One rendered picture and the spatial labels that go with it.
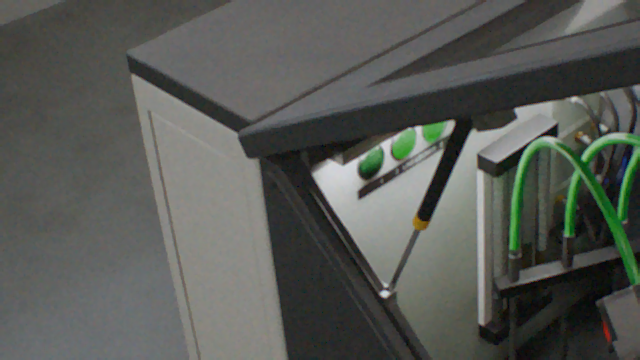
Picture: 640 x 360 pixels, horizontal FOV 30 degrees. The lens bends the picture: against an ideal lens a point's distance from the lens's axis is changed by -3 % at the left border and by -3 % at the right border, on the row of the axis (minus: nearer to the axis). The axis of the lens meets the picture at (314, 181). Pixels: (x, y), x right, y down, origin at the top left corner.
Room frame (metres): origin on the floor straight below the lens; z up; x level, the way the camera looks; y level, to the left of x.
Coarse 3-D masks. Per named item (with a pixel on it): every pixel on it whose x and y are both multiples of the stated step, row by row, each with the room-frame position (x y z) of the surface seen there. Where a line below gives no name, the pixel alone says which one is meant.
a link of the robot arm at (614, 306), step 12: (636, 288) 0.96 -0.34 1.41; (600, 300) 0.97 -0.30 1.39; (612, 300) 0.95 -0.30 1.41; (624, 300) 0.94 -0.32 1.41; (636, 300) 0.94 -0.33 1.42; (600, 312) 0.96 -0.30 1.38; (612, 312) 0.94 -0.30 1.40; (624, 312) 0.93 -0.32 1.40; (636, 312) 0.93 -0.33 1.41; (612, 324) 0.93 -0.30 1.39; (624, 324) 0.92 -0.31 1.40; (636, 324) 0.92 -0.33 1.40; (612, 336) 0.94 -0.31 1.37; (624, 336) 0.91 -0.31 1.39; (636, 336) 0.91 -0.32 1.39; (624, 348) 0.91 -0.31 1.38; (636, 348) 0.90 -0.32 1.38
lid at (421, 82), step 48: (528, 0) 1.32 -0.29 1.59; (576, 0) 1.27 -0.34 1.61; (624, 0) 1.12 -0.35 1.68; (432, 48) 1.25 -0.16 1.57; (480, 48) 1.20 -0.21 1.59; (528, 48) 0.96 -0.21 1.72; (576, 48) 0.86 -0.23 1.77; (624, 48) 0.80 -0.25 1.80; (336, 96) 1.18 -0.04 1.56; (384, 96) 1.04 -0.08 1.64; (432, 96) 0.97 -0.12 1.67; (480, 96) 0.93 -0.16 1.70; (528, 96) 0.88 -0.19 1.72; (576, 96) 0.84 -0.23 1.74; (288, 144) 1.16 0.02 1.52
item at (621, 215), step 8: (632, 160) 1.39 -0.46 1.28; (632, 168) 1.39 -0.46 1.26; (624, 176) 1.40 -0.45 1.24; (632, 176) 1.39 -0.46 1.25; (624, 184) 1.40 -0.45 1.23; (624, 192) 1.39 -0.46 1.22; (624, 200) 1.40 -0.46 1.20; (624, 208) 1.40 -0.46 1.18; (624, 216) 1.40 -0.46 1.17; (624, 224) 1.39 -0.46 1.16; (616, 248) 1.40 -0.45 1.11
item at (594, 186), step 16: (544, 144) 1.27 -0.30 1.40; (560, 144) 1.24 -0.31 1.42; (528, 160) 1.32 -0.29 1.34; (576, 160) 1.20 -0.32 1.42; (592, 176) 1.16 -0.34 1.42; (592, 192) 1.15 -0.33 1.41; (512, 208) 1.36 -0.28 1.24; (608, 208) 1.12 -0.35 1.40; (512, 224) 1.36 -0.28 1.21; (512, 240) 1.36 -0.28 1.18; (624, 240) 1.08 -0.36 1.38; (624, 256) 1.07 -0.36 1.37
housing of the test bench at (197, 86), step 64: (256, 0) 1.58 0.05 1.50; (320, 0) 1.55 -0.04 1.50; (384, 0) 1.53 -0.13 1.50; (448, 0) 1.51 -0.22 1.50; (128, 64) 1.46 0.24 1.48; (192, 64) 1.41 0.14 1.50; (256, 64) 1.39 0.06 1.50; (320, 64) 1.37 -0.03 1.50; (192, 128) 1.35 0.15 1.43; (192, 192) 1.38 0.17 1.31; (256, 192) 1.26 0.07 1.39; (192, 256) 1.41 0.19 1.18; (256, 256) 1.27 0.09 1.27; (192, 320) 1.44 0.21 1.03; (256, 320) 1.30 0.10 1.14
